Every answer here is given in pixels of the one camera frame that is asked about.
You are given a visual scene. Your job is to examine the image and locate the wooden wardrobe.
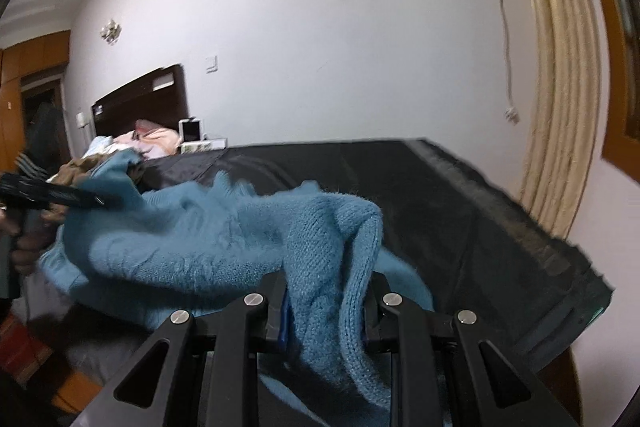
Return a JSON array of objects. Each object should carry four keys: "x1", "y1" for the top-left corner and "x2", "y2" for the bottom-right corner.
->
[{"x1": 0, "y1": 30, "x2": 70, "y2": 171}]

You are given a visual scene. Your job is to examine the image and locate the white wall cable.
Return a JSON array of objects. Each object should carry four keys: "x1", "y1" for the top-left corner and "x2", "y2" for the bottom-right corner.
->
[{"x1": 474, "y1": 0, "x2": 522, "y2": 126}]

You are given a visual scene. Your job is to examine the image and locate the beige curtain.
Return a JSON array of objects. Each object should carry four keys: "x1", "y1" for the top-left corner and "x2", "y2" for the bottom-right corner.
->
[{"x1": 518, "y1": 0, "x2": 601, "y2": 239}]

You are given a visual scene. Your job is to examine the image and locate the light blue quilt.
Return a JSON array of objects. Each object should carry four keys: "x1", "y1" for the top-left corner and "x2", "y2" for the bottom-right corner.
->
[{"x1": 82, "y1": 135, "x2": 128, "y2": 158}]

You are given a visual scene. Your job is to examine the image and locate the person left hand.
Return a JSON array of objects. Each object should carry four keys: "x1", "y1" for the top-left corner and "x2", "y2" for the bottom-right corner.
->
[{"x1": 1, "y1": 209, "x2": 61, "y2": 277}]

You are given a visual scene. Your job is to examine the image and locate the pink pillow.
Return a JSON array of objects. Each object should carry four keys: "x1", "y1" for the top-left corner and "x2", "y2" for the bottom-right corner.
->
[{"x1": 114, "y1": 119, "x2": 182, "y2": 159}]

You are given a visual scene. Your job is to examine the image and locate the wooden window frame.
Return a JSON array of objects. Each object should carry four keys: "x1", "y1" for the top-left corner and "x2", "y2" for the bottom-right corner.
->
[{"x1": 601, "y1": 0, "x2": 639, "y2": 181}]

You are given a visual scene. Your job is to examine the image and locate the white wall switch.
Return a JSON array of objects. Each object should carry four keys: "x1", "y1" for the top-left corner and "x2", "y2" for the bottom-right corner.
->
[{"x1": 205, "y1": 55, "x2": 218, "y2": 74}]

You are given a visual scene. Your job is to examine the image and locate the black satin table cover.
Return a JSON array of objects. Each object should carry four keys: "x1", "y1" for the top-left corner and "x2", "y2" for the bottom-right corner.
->
[{"x1": 134, "y1": 140, "x2": 613, "y2": 370}]

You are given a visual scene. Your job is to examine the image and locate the blue fuzzy sweater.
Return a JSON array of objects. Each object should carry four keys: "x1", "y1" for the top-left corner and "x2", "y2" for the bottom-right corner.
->
[{"x1": 40, "y1": 150, "x2": 433, "y2": 426}]

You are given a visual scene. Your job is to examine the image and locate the brown knit sweater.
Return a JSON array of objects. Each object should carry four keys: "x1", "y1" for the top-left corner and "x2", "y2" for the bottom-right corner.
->
[{"x1": 45, "y1": 155, "x2": 147, "y2": 188}]

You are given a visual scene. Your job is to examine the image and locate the white tablet device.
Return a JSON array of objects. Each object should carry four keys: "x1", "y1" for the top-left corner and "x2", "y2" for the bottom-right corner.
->
[{"x1": 178, "y1": 117, "x2": 204, "y2": 142}]

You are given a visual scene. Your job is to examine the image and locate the dark wooden headboard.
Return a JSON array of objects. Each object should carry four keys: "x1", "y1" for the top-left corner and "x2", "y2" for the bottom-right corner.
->
[{"x1": 91, "y1": 64, "x2": 190, "y2": 136}]

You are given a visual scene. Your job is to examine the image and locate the wall lamp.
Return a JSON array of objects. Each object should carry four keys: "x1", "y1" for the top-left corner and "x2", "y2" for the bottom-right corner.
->
[{"x1": 100, "y1": 20, "x2": 122, "y2": 46}]

